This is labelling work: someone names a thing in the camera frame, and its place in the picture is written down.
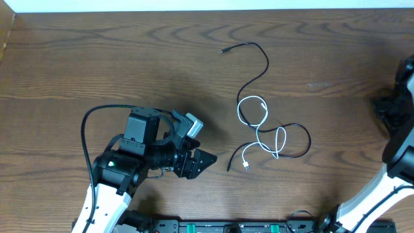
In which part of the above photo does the white usb cable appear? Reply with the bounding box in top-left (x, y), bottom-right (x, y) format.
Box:
top-left (237, 94), bottom-right (287, 172)

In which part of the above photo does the black usb cable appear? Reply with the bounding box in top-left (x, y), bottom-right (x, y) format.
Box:
top-left (217, 41), bottom-right (312, 173)

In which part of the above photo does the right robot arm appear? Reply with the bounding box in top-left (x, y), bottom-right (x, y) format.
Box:
top-left (315, 56), bottom-right (413, 232)

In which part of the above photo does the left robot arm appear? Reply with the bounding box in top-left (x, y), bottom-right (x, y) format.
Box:
top-left (72, 105), bottom-right (217, 232)

